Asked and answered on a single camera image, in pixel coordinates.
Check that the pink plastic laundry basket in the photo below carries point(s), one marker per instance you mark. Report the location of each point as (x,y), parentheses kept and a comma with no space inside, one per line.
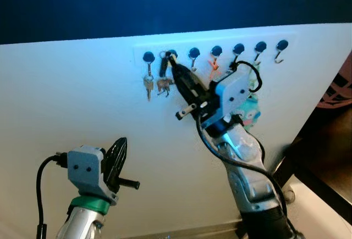
(338,93)

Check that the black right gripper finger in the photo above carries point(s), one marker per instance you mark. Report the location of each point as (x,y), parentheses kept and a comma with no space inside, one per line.
(184,85)
(195,85)

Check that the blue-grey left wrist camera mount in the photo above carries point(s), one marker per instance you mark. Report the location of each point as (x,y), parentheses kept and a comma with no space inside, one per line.
(85,167)

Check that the key bunch with brown charm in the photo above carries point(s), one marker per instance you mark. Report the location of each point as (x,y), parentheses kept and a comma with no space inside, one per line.
(164,85)

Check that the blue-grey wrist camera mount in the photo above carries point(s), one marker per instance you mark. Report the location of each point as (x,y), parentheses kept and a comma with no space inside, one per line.
(234,90)
(85,167)

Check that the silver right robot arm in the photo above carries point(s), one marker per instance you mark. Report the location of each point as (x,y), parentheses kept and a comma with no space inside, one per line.
(247,173)

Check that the white cabinet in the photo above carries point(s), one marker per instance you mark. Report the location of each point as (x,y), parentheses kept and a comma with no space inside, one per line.
(82,101)

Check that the single silver key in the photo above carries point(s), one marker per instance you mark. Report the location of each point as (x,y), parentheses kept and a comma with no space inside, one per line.
(148,88)

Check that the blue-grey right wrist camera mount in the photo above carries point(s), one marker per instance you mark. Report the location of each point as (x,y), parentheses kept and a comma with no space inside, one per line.
(234,90)

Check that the dark wooden shelf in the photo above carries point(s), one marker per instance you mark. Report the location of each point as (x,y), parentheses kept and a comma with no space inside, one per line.
(330,151)

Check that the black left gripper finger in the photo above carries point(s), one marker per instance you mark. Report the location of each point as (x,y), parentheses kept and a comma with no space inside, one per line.
(111,165)
(121,159)

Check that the small orange tag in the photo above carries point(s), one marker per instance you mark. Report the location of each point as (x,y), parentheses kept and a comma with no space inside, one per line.
(213,66)

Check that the round metal floor stopper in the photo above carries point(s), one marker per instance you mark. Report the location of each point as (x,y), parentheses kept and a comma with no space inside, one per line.
(289,196)

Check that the white hook rail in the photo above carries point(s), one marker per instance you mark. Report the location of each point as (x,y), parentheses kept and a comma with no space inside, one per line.
(181,49)

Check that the black knob metal hook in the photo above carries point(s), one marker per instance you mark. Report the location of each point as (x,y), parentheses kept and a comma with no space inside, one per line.
(216,50)
(194,51)
(238,48)
(260,45)
(282,44)
(172,53)
(148,56)

